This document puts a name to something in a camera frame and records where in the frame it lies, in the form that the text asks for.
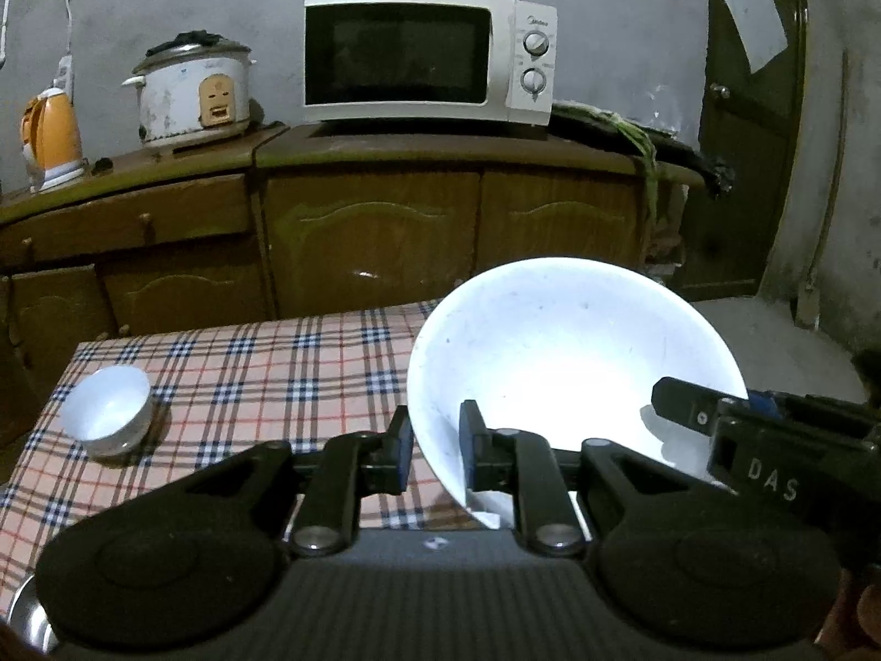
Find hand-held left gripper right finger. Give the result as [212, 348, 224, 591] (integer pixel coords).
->
[458, 399, 734, 559]

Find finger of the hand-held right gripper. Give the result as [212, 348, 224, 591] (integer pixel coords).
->
[749, 390, 864, 426]
[650, 376, 754, 437]

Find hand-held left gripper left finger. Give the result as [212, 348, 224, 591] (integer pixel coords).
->
[148, 405, 415, 559]

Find large white bowl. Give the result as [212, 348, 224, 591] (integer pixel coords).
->
[406, 258, 750, 531]

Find plaid tablecloth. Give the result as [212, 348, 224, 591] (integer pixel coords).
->
[0, 299, 524, 635]

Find dark green door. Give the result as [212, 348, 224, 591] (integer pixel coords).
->
[678, 0, 811, 294]

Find wooden cabinet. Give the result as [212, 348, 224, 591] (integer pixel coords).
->
[0, 117, 710, 454]

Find green leafy vegetables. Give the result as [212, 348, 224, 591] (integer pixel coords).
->
[554, 102, 663, 223]

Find small white bowl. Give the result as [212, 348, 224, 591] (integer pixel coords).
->
[58, 366, 154, 459]

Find white paper sheet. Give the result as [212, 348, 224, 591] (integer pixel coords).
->
[719, 0, 787, 74]

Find white microwave oven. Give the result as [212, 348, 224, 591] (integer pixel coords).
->
[303, 0, 560, 127]

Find white rice cooker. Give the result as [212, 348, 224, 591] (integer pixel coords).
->
[122, 29, 257, 150]

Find orange electric kettle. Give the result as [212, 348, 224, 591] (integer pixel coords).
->
[19, 87, 89, 192]

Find long wooden-handled tool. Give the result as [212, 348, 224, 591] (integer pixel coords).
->
[797, 48, 852, 329]

